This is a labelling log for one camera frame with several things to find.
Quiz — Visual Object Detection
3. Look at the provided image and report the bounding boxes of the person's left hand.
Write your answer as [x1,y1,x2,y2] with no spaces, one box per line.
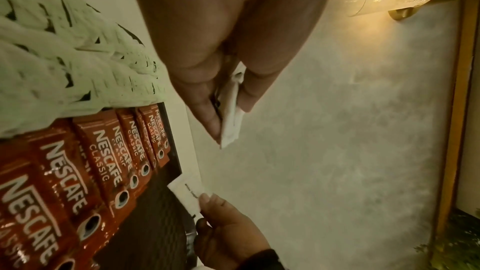
[125,0,339,145]

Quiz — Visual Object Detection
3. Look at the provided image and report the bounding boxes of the person's right hand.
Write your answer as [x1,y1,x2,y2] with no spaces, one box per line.
[193,192,277,270]

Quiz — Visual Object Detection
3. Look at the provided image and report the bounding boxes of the brown tray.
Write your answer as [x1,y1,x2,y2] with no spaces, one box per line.
[91,101,201,270]

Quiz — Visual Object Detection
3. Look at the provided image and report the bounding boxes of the sugar sachets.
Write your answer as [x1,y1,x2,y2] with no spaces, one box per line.
[214,61,247,150]

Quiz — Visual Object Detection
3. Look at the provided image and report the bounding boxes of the row of red Nescafe sachets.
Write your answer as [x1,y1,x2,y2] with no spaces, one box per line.
[0,104,172,270]

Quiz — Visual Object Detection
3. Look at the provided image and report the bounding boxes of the black right wristband with markers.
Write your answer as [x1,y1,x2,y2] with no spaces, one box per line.
[239,248,286,270]

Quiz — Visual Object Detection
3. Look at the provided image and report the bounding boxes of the green plant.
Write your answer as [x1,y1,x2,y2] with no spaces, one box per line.
[414,207,480,270]

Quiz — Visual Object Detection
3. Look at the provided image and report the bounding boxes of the yellow metal bar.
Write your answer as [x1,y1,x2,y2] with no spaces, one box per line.
[434,0,480,234]

